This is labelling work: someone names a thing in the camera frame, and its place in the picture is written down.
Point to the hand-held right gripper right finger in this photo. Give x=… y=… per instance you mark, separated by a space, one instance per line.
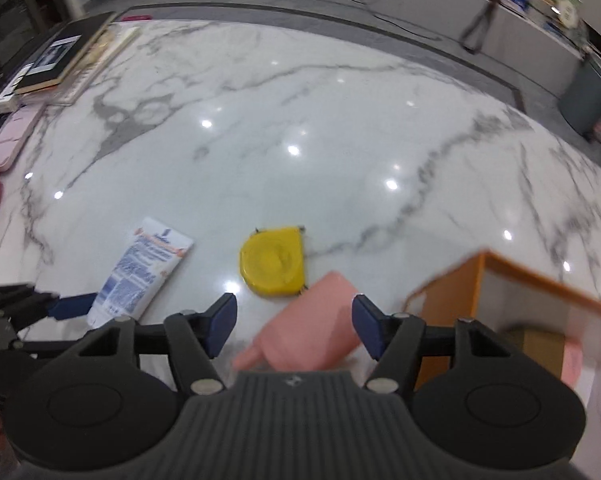
x=368 y=324

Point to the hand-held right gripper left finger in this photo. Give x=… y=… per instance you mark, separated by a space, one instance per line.
x=224 y=320

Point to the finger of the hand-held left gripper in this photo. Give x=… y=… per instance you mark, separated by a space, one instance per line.
x=73 y=306

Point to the pink plastic bottle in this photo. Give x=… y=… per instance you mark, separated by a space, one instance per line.
x=310 y=325

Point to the white squeeze tube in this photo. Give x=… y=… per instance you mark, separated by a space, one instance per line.
x=140 y=270

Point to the orange-rimmed white cardboard box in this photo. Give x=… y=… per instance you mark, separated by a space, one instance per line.
x=525 y=285

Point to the yellow tape measure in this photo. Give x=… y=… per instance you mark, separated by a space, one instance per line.
x=273 y=260

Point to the brown box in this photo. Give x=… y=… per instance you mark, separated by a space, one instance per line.
x=535 y=350

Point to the pink flat case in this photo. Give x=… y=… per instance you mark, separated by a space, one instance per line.
x=10 y=137

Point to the white power strip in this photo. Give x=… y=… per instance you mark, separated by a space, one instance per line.
x=13 y=95

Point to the black book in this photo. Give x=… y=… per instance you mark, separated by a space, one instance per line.
x=63 y=52

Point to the dark green trash bin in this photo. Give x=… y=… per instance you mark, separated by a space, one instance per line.
x=587 y=95

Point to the black tripod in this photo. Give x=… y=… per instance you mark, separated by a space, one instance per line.
x=482 y=15

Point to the white round object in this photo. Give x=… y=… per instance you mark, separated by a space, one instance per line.
x=567 y=11

